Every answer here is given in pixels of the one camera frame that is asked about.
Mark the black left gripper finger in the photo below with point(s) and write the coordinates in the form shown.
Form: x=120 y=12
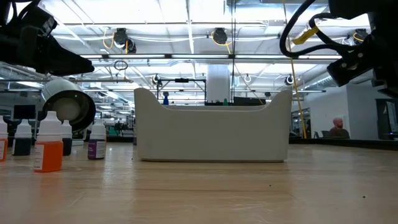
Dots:
x=62 y=59

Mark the dark food coloring bottle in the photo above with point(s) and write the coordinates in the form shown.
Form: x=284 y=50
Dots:
x=67 y=146
x=21 y=146

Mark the purple food coloring bottle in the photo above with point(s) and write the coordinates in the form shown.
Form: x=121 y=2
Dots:
x=96 y=149

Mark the orange food coloring bottle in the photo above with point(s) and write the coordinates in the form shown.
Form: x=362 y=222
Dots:
x=48 y=155
x=2 y=146

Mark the grey plastic bin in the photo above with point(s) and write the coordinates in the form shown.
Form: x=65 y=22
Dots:
x=214 y=133

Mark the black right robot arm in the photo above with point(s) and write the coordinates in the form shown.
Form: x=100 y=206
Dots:
x=357 y=7

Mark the black monitor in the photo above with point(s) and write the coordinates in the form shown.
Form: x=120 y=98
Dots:
x=25 y=112

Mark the dark glass door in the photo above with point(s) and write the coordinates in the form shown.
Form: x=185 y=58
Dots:
x=382 y=121

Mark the person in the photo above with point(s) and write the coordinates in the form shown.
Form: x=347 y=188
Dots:
x=339 y=132

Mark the black horizontal beam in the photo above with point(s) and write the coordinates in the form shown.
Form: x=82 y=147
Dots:
x=155 y=56

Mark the blue distant bottle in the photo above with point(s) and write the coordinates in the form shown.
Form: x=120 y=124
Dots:
x=165 y=100

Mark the black distant box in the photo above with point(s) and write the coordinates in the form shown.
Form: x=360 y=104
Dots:
x=248 y=101

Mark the black vertical pole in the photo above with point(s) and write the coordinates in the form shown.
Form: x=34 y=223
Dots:
x=233 y=77

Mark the white column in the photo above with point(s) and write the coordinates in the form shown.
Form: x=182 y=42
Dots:
x=218 y=84

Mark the green distant bottle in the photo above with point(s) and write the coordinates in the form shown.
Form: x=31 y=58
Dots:
x=225 y=102

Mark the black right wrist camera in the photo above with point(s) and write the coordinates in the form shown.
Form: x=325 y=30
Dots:
x=348 y=70

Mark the black aluminium table frame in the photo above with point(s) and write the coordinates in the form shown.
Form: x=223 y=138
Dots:
x=342 y=143

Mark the black distant station frame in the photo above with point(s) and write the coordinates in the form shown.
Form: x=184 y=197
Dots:
x=182 y=80

